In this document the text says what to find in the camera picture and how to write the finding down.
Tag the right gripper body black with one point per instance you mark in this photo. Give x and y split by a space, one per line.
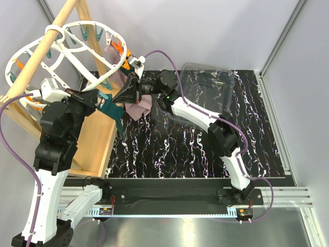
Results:
148 87

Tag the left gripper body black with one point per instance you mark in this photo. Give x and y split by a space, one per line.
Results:
83 104

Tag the teal clothespin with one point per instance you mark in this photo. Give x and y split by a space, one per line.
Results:
102 95

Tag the plain green sock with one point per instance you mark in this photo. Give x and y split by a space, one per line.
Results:
110 109

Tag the orange clothespin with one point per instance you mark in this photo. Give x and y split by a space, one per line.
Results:
117 46
126 65

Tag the green sock with reindeer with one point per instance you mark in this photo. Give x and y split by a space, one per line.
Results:
132 69

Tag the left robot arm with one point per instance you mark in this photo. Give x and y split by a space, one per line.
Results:
61 124

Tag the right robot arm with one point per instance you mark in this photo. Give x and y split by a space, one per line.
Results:
223 136

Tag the white round clip hanger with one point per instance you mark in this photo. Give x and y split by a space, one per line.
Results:
68 45

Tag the pink cloth garment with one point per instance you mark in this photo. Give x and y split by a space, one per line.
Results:
138 107

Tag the clear plastic bin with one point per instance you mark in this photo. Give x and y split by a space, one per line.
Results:
207 86

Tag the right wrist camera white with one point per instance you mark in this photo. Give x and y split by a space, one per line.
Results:
137 64

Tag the wooden drying rack frame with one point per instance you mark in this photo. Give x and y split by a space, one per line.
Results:
14 110

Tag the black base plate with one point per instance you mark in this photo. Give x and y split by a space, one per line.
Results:
169 198

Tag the aluminium rail frame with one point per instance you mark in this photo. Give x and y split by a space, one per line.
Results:
73 200

